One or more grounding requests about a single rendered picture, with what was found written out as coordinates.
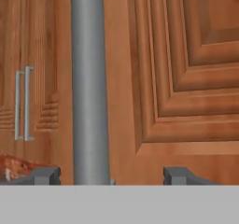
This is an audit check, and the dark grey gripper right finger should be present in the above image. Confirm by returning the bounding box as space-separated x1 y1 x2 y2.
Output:
162 166 222 186

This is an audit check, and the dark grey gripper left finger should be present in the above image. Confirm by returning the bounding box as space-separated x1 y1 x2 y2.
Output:
0 166 62 186

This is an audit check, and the small grey cabinet handle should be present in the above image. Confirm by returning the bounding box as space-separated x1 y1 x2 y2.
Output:
23 65 35 142
14 71 25 141

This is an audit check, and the wooden cabinet door with grey handle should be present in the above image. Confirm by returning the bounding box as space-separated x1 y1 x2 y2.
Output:
60 0 239 186

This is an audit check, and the grey bar cabinet handle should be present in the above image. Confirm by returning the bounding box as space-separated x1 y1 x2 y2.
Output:
70 0 117 186

